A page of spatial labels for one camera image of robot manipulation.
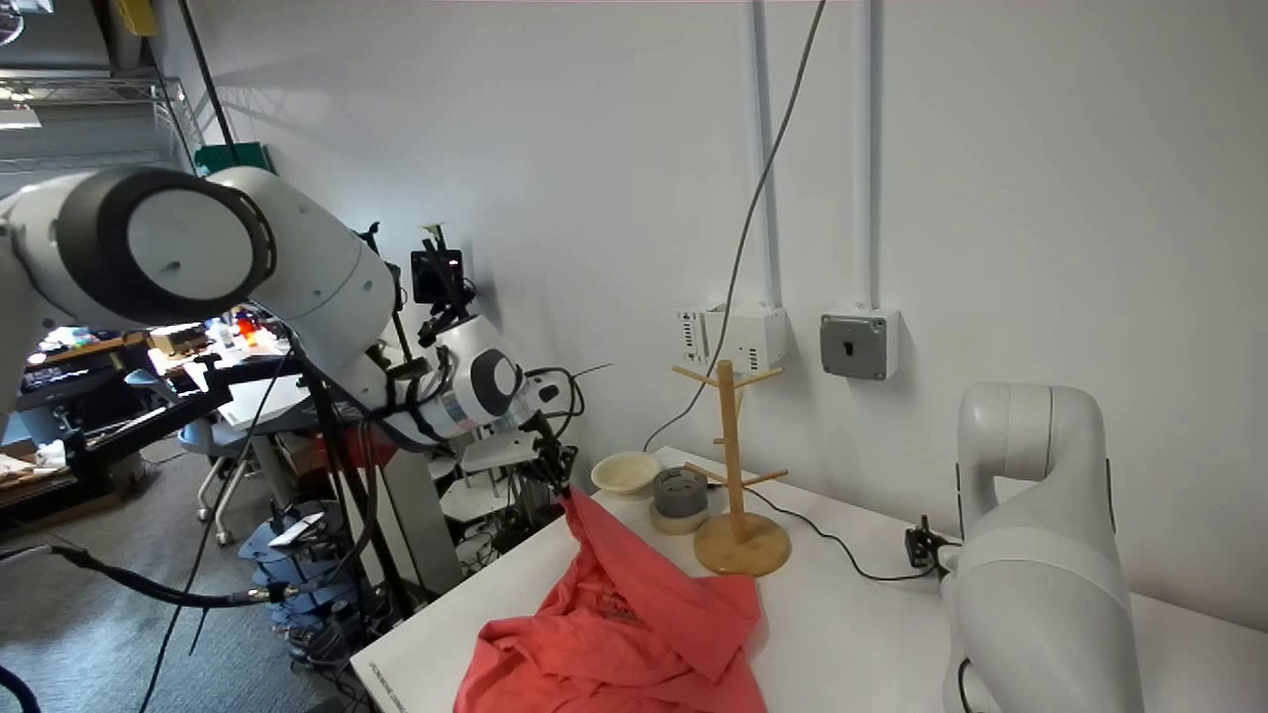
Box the plain white wall box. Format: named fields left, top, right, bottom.
left=718, top=305, right=792, bottom=382

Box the wooden mug tree stand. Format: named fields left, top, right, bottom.
left=670, top=355, right=797, bottom=584

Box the white wall box with print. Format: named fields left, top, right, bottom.
left=673, top=305, right=727, bottom=378

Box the white wall conduit pipe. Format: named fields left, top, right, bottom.
left=863, top=0, right=888, bottom=318
left=748, top=0, right=785, bottom=312

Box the cream plastic bowl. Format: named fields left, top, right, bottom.
left=585, top=448, right=666, bottom=505

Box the red shirt with black print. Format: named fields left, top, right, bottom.
left=451, top=487, right=772, bottom=713

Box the blue bundle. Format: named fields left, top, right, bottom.
left=240, top=509, right=353, bottom=626

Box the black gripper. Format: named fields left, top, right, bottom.
left=517, top=416, right=585, bottom=501

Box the thin black table cable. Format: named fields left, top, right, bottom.
left=743, top=478, right=925, bottom=586

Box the green storage bin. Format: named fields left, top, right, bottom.
left=190, top=139, right=275, bottom=184

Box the grey wall junction box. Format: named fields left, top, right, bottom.
left=816, top=309, right=904, bottom=383

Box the small black camera device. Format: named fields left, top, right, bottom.
left=904, top=510, right=960, bottom=577

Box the cluttered wooden workbench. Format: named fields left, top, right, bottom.
left=0, top=322, right=175, bottom=510

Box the black camera on tripod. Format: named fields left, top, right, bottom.
left=408, top=221, right=483, bottom=349

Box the grey wall cable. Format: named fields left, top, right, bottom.
left=641, top=0, right=830, bottom=454

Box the black corrugated cable hose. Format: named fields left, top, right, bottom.
left=0, top=540, right=289, bottom=610

